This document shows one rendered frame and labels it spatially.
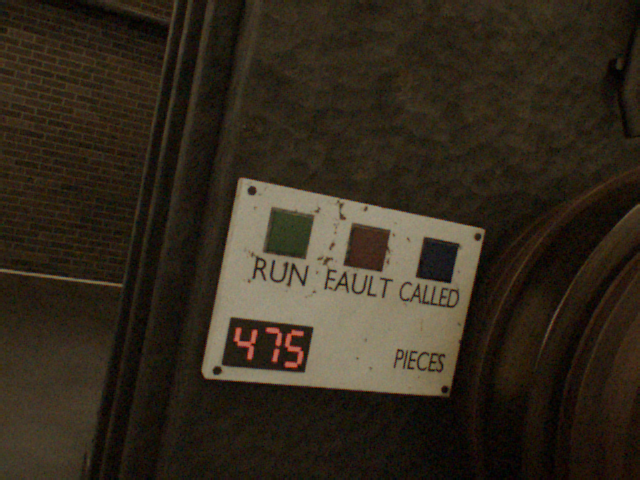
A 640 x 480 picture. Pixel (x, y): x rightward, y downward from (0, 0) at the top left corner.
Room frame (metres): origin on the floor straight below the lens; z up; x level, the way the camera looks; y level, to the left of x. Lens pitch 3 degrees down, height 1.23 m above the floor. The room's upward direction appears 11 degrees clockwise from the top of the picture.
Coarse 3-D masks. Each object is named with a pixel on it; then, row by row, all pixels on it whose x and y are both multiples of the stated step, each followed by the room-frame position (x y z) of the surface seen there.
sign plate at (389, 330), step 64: (256, 192) 0.51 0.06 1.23; (256, 256) 0.52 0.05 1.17; (320, 256) 0.54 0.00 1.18; (384, 256) 0.56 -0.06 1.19; (256, 320) 0.52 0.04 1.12; (320, 320) 0.55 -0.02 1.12; (384, 320) 0.57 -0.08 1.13; (448, 320) 0.60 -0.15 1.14; (320, 384) 0.55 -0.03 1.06; (384, 384) 0.58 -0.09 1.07; (448, 384) 0.61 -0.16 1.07
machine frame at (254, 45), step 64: (192, 0) 0.78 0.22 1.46; (256, 0) 0.54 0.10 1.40; (320, 0) 0.54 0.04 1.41; (384, 0) 0.57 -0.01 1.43; (448, 0) 0.59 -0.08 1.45; (512, 0) 0.62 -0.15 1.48; (576, 0) 0.65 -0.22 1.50; (192, 64) 0.78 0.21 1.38; (256, 64) 0.53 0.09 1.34; (320, 64) 0.55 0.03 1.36; (384, 64) 0.57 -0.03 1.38; (448, 64) 0.60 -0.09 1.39; (512, 64) 0.63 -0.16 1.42; (576, 64) 0.66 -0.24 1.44; (192, 128) 0.59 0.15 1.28; (256, 128) 0.53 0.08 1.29; (320, 128) 0.55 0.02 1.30; (384, 128) 0.58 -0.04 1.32; (448, 128) 0.60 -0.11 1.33; (512, 128) 0.63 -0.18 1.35; (576, 128) 0.66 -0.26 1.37; (192, 192) 0.59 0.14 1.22; (320, 192) 0.56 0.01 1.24; (384, 192) 0.58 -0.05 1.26; (448, 192) 0.61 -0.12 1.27; (512, 192) 0.64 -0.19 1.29; (576, 192) 0.67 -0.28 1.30; (128, 256) 1.00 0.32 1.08; (192, 256) 0.60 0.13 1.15; (128, 320) 0.99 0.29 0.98; (192, 320) 0.55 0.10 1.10; (128, 384) 0.78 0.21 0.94; (192, 384) 0.53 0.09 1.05; (256, 384) 0.55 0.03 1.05; (128, 448) 0.60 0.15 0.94; (192, 448) 0.53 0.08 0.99; (256, 448) 0.55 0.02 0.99; (320, 448) 0.58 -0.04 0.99; (384, 448) 0.61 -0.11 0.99; (448, 448) 0.64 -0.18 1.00
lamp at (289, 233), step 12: (276, 216) 0.52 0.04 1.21; (288, 216) 0.52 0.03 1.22; (300, 216) 0.53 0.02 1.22; (276, 228) 0.52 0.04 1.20; (288, 228) 0.52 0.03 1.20; (300, 228) 0.53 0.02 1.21; (276, 240) 0.52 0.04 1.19; (288, 240) 0.52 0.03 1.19; (300, 240) 0.53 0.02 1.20; (288, 252) 0.52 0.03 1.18; (300, 252) 0.53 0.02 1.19
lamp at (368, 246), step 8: (360, 232) 0.55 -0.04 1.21; (368, 232) 0.55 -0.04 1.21; (376, 232) 0.55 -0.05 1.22; (384, 232) 0.56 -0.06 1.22; (352, 240) 0.55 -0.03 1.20; (360, 240) 0.55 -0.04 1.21; (368, 240) 0.55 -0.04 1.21; (376, 240) 0.56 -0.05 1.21; (384, 240) 0.56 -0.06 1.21; (352, 248) 0.55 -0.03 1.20; (360, 248) 0.55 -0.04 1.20; (368, 248) 0.55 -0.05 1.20; (376, 248) 0.56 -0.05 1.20; (384, 248) 0.56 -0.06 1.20; (352, 256) 0.55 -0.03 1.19; (360, 256) 0.55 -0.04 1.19; (368, 256) 0.55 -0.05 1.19; (376, 256) 0.56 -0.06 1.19; (360, 264) 0.55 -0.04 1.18; (368, 264) 0.55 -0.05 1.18; (376, 264) 0.56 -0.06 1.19
